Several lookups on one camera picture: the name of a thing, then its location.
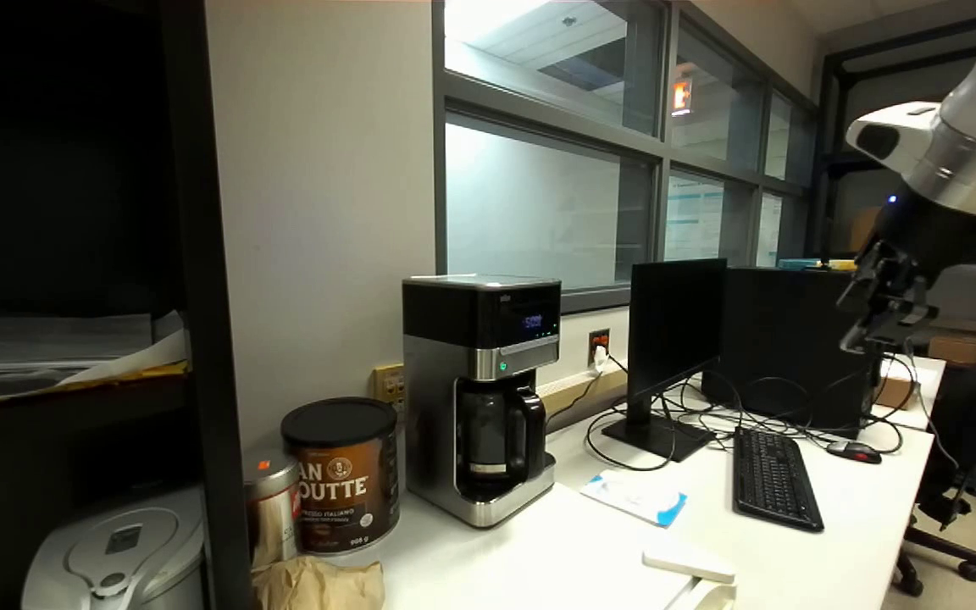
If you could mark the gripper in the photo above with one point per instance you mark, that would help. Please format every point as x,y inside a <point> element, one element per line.
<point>928,233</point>

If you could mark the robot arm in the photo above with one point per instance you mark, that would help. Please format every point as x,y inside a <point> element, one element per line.
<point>975,127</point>

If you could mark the glass coffee carafe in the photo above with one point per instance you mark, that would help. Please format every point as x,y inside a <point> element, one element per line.
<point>496,432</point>

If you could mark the black and silver coffee machine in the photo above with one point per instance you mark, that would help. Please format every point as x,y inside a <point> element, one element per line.
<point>475,356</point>

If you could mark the brown coffee can black lid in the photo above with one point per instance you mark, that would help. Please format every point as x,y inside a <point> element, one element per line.
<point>344,483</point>

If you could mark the silver coffee tin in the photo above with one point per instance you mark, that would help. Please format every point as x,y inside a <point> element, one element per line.
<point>272,508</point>

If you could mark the cardboard box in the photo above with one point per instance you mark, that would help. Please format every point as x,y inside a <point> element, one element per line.
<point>895,394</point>

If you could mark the black computer tower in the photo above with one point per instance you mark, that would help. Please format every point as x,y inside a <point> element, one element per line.
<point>784,347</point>

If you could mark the black office chair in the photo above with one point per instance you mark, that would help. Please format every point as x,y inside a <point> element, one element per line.
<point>971,407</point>

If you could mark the black and red mouse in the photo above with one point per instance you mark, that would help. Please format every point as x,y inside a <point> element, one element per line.
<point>854,451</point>

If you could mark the black keyboard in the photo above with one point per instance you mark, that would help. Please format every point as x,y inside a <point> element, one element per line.
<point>772,479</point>

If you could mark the black monitor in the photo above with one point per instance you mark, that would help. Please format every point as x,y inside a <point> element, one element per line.
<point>674,330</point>

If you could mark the white and blue packet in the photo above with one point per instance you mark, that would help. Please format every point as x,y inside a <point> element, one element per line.
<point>634,497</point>

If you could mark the flat white block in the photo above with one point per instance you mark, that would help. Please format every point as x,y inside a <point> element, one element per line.
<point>687,561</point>

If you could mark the window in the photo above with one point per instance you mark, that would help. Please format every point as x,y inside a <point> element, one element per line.
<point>539,195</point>

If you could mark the crumpled brown paper bag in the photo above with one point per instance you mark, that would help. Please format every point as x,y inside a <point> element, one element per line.
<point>318,586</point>

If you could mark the black shelf unit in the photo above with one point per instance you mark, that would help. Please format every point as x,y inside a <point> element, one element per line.
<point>200,254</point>

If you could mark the white countertop appliance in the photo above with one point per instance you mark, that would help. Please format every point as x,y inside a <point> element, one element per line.
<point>124,555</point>

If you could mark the stack of papers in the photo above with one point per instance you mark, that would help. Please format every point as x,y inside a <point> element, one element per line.
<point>47,347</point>

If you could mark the black metal frame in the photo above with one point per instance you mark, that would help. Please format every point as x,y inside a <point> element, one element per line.
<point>831,152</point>

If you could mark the white wall socket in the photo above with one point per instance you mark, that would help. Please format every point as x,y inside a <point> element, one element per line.
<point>598,343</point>

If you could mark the yellow wall socket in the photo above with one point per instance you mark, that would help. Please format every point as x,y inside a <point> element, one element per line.
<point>388,385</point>

